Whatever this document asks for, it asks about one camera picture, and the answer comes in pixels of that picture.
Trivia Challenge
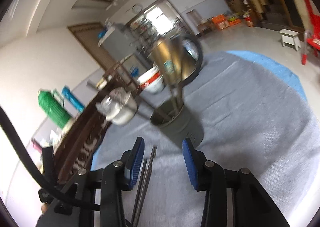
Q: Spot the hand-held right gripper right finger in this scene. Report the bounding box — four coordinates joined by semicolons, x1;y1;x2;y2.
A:
182;138;292;227

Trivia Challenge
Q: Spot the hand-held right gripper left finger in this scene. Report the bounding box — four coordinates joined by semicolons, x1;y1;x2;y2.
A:
36;137;145;227

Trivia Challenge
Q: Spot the single dark metal chopstick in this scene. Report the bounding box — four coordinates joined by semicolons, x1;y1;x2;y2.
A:
130;158;148;227

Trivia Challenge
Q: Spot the grey perforated chopstick holder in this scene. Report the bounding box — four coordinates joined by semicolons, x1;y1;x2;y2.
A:
149;102;204;150

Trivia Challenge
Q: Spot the bunch of dark chopsticks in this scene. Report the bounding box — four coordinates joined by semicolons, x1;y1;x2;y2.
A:
136;77;187;124

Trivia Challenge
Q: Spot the purple drinking bottle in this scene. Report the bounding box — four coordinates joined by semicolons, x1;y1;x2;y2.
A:
31;138;44;152

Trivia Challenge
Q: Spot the carved dark wooden sideboard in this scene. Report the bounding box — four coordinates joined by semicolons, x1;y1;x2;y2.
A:
54;64;150;185

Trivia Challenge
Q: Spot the green thermos flask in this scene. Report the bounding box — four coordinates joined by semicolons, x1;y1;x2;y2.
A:
37;89;73;130

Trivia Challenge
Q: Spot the clear plastic bag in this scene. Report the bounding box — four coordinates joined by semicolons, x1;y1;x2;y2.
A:
96;87;133;115

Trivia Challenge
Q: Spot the blue thermos bottle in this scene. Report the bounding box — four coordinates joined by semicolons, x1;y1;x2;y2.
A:
62;86;85;112

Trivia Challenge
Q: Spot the white bowl red band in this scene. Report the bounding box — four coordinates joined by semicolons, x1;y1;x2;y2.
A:
139;73;166;94

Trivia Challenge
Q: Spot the gold electric kettle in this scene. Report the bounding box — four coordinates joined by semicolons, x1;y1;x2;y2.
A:
150;33;204;86

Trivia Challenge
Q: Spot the grey refrigerator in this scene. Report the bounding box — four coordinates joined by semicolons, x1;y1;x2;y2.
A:
97;23;143;67

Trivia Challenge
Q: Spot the blue table cover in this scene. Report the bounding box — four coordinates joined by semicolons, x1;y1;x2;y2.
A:
91;50;308;167

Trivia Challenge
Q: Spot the brown wooden door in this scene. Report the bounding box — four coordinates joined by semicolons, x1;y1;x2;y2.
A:
67;24;118;72

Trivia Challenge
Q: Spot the orange cardboard box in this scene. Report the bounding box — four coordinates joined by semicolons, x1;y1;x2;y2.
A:
212;14;230;30

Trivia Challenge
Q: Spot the red white jug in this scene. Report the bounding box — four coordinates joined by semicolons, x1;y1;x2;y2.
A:
242;13;253;27

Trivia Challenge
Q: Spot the small white stool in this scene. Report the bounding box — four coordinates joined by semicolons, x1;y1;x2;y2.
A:
279;29;301;51

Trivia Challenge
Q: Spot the red plastic child chair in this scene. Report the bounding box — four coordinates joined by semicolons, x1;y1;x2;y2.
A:
292;0;320;65

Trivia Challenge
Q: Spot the black cable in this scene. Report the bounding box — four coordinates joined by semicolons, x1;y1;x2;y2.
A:
0;109;100;211

